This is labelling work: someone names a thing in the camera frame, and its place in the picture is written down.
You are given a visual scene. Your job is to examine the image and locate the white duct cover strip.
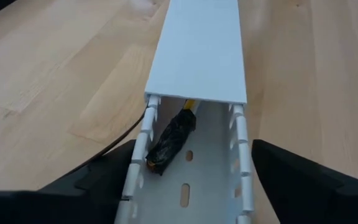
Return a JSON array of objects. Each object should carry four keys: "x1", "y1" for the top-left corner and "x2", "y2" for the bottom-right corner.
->
[{"x1": 144, "y1": 0, "x2": 249, "y2": 105}]

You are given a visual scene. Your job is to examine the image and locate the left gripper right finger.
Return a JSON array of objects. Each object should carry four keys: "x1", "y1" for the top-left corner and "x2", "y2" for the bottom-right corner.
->
[{"x1": 250, "y1": 139, "x2": 358, "y2": 224}]

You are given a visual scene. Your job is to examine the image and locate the white slotted cable duct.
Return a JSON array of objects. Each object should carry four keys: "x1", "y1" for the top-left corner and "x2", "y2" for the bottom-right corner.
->
[{"x1": 113, "y1": 94, "x2": 257, "y2": 224}]

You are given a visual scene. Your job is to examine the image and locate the black zip tie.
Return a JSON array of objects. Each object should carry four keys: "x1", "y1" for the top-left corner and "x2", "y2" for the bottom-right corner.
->
[{"x1": 66, "y1": 107, "x2": 148, "y2": 177}]

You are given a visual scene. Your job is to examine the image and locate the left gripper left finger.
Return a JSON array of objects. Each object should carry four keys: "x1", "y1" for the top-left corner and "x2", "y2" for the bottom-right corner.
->
[{"x1": 0, "y1": 139, "x2": 137, "y2": 224}]

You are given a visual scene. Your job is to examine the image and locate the black cable connector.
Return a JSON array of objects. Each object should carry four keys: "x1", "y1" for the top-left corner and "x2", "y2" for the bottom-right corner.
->
[{"x1": 145, "y1": 108, "x2": 198, "y2": 176}]

